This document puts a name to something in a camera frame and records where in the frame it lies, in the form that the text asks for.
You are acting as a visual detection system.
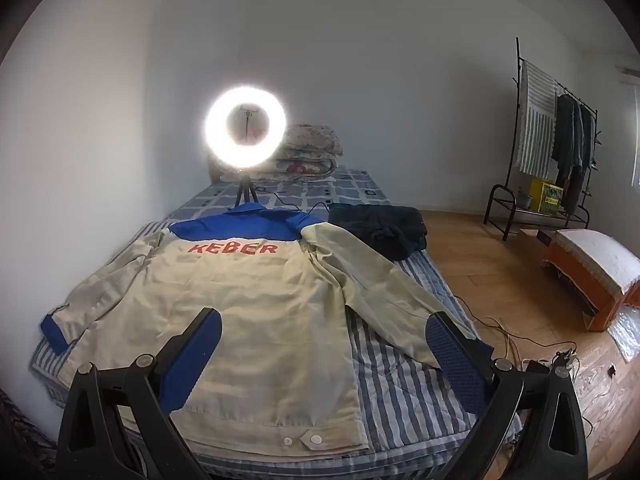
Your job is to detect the beige and blue work jacket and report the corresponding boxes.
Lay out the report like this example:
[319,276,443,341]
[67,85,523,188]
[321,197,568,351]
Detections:
[40,202,497,460]

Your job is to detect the black metal clothes rack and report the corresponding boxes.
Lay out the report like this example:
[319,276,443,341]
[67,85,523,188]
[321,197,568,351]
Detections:
[483,44,600,238]

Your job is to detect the dark hanging clothes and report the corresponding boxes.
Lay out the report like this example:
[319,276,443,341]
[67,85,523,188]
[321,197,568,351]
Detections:
[552,94,597,214]

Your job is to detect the orange stool with white cover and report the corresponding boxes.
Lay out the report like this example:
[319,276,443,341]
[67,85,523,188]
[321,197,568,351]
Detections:
[542,229,639,332]

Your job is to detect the blue striped bed quilt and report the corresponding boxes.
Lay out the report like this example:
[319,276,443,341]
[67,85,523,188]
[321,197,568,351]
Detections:
[30,219,524,480]

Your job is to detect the yellow green box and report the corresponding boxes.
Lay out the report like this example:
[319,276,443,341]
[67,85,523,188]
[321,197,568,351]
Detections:
[528,178,563,214]

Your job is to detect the dark navy folded garment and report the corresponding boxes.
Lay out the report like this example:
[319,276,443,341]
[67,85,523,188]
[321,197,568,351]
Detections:
[329,204,427,261]

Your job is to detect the striped towel on rack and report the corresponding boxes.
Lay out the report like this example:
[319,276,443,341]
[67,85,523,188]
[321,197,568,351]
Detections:
[515,60,558,179]

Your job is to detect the blue checkered bed sheet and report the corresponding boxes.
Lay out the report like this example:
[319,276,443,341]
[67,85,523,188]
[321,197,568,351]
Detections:
[166,166,390,221]

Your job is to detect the folded floral quilt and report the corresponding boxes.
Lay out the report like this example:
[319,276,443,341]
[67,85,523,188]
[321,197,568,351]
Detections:
[259,124,343,178]

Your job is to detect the cables on floor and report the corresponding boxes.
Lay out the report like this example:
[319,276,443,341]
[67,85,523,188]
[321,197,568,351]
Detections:
[449,292,622,451]

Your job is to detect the black ring light tripod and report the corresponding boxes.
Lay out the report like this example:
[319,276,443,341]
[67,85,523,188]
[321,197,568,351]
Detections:
[234,170,259,207]

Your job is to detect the black ring light cable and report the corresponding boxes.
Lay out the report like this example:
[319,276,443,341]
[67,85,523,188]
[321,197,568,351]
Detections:
[254,185,335,217]

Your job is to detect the glowing ring light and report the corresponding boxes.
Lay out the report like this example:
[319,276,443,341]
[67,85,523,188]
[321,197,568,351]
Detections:
[203,84,288,170]

